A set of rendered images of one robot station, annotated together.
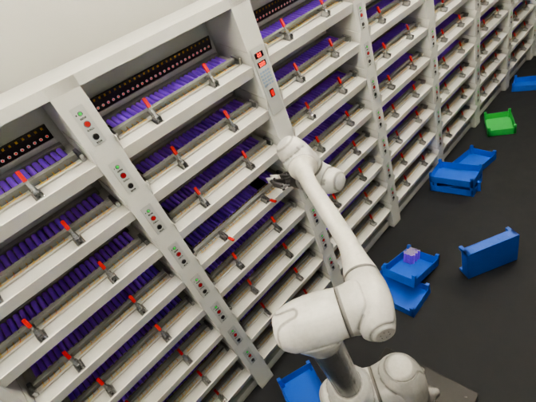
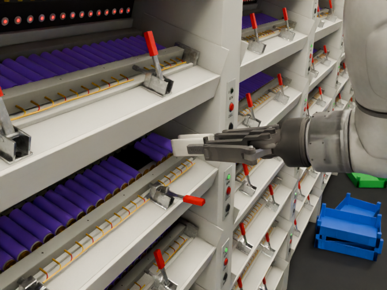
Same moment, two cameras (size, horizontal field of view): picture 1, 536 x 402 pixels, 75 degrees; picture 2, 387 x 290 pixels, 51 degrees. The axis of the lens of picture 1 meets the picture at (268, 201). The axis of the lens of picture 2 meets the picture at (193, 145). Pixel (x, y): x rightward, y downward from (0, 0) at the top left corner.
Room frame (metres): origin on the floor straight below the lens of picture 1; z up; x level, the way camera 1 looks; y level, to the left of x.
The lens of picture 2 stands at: (0.83, 0.27, 1.28)
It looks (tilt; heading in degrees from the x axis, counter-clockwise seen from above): 22 degrees down; 329
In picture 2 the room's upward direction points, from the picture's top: straight up
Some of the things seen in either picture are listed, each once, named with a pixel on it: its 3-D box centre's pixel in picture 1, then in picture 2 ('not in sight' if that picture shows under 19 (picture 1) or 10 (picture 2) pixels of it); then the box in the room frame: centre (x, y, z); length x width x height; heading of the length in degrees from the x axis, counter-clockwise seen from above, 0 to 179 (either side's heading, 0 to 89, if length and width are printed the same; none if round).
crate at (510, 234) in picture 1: (488, 253); not in sight; (1.22, -1.03, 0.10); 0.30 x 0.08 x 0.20; 88
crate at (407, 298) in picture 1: (397, 289); not in sight; (1.28, -0.49, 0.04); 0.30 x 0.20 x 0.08; 31
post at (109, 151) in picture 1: (186, 273); not in sight; (1.19, 0.45, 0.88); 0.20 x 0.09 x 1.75; 31
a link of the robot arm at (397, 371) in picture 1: (400, 380); not in sight; (0.63, -0.19, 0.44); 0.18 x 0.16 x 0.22; 81
